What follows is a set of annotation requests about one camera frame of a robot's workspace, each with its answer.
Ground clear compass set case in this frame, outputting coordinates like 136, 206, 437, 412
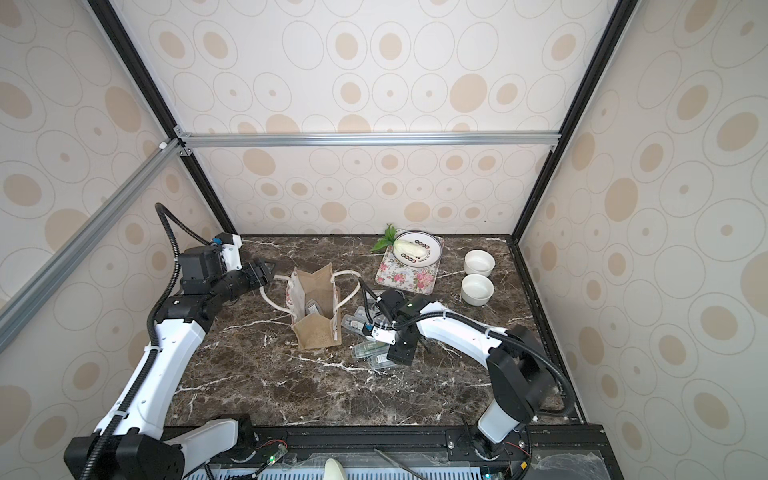
352, 341, 390, 359
354, 306, 381, 322
341, 315, 373, 337
367, 354, 398, 371
305, 299, 323, 316

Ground patterned canvas tote bag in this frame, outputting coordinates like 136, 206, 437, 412
259, 263, 361, 350

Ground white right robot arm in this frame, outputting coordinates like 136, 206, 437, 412
368, 289, 561, 451

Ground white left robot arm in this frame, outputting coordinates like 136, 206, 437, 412
64, 234, 276, 479

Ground floral square plate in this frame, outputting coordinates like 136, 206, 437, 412
375, 231, 444, 295

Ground white bowl front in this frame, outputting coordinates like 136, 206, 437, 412
460, 274, 495, 307

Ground white bowl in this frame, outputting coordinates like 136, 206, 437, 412
460, 274, 495, 307
464, 250, 496, 277

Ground white radish with leaves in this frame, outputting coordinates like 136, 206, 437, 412
372, 224, 427, 260

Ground round patterned plate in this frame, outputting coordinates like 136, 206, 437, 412
392, 230, 443, 268

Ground white bowl rear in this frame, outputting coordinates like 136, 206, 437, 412
464, 250, 496, 277

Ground silver aluminium crossbar rear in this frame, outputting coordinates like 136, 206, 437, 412
181, 131, 560, 148

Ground silver aluminium crossbar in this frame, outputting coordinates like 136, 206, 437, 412
181, 131, 560, 148
1, 139, 181, 350

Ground silver aluminium crossbar left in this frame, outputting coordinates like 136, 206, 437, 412
1, 139, 181, 350

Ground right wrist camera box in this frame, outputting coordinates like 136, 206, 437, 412
362, 324, 397, 345

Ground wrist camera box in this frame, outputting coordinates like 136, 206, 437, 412
213, 233, 243, 272
362, 324, 397, 345

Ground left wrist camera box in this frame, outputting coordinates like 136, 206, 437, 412
213, 233, 243, 272

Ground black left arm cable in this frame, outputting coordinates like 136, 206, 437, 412
77, 202, 211, 480

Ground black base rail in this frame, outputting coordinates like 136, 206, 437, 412
187, 424, 623, 479

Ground black corner frame post left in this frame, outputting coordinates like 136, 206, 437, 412
87, 0, 238, 234

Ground black corner frame post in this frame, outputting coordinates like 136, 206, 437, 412
87, 0, 238, 234
511, 0, 638, 245

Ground black corner frame post right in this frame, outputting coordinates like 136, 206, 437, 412
511, 0, 638, 245

